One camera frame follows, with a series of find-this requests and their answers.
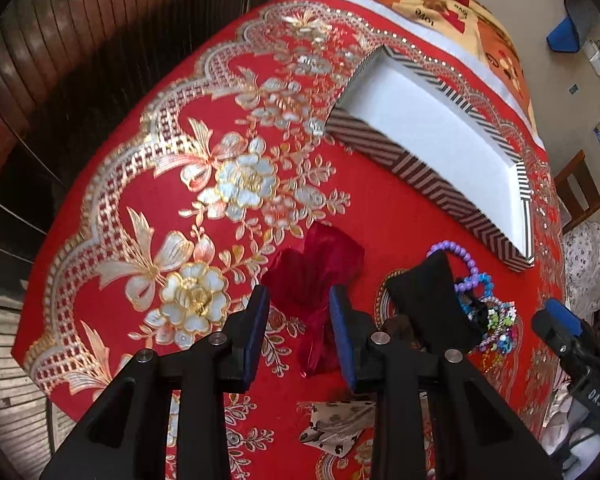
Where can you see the white floral cushion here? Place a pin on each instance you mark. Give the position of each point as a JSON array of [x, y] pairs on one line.
[[587, 260]]

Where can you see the wooden chair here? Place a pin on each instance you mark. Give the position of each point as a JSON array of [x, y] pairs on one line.
[[594, 180]]

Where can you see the blue and grey bag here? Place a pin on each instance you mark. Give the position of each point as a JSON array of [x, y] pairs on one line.
[[562, 35]]

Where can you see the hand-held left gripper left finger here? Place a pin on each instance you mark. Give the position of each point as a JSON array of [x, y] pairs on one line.
[[255, 332]]

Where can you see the printed orange blanket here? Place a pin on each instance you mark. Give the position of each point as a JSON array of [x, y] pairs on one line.
[[490, 25]]

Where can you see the white wall socket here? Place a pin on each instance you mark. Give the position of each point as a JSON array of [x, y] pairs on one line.
[[596, 57]]

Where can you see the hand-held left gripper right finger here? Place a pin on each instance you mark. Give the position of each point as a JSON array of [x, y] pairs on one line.
[[341, 342]]

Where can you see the red satin hair bow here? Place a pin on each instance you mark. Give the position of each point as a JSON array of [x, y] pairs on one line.
[[310, 270]]

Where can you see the striped jewelry box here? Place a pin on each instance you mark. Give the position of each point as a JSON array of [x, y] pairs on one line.
[[430, 125]]

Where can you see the black velvet pouch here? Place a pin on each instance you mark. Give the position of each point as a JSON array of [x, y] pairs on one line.
[[425, 290]]

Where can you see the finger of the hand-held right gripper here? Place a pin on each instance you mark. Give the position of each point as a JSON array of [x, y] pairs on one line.
[[555, 317]]

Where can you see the red gold floral tablecloth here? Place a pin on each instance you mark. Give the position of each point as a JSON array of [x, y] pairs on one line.
[[370, 200]]

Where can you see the leopard print hair bow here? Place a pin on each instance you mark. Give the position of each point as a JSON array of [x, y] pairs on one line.
[[330, 425]]

